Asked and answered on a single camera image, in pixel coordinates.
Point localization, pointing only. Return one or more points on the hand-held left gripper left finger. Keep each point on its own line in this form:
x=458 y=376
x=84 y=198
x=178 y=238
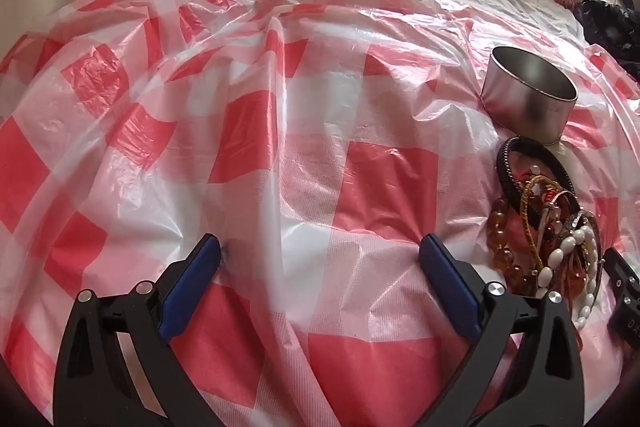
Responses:
x=192 y=277

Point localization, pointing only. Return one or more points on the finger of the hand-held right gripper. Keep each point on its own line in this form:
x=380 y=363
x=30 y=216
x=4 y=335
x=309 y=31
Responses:
x=627 y=324
x=620 y=269

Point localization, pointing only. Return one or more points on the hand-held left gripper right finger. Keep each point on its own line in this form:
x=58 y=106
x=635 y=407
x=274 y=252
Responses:
x=445 y=277

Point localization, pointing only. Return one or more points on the dark silver bangle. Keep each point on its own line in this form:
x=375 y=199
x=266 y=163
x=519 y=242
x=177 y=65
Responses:
x=575 y=222

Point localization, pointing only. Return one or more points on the round metal bowl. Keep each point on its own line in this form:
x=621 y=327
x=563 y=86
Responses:
x=520 y=107

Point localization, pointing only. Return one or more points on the red checked plastic sheet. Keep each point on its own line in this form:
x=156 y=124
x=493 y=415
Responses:
x=300 y=132

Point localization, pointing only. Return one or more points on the dark clothing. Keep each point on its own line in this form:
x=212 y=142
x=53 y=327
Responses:
x=607 y=27

